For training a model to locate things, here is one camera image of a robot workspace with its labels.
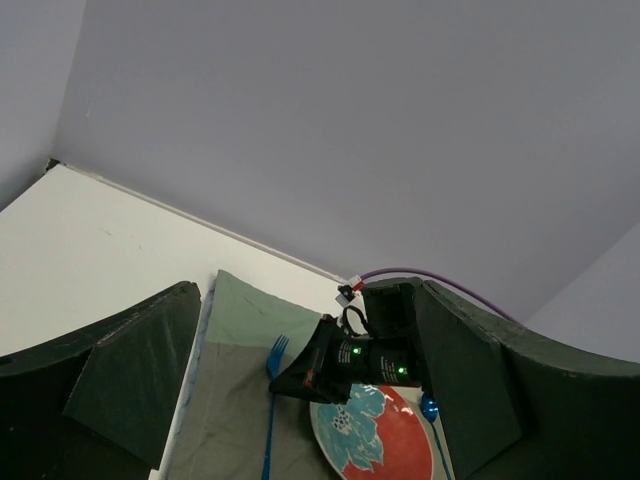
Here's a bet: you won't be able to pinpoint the red floral plate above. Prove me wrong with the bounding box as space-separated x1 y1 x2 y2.
309 384 434 480

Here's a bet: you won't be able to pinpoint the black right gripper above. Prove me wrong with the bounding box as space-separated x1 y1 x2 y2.
269 279 425 404

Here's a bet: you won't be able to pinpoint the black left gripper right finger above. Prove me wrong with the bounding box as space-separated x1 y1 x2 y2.
414 281 639 479

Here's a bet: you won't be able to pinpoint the blue metallic spoon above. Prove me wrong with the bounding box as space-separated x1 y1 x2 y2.
420 392 452 480

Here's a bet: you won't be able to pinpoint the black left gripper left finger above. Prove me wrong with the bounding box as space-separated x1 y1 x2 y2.
1 281 201 479

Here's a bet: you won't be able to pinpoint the green patchwork cloth placemat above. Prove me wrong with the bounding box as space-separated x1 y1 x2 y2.
163 271 446 479

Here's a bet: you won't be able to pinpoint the blue plastic fork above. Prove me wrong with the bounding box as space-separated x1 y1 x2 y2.
261 335 289 480

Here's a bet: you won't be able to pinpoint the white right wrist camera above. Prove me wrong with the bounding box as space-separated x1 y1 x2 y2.
336 276 364 307

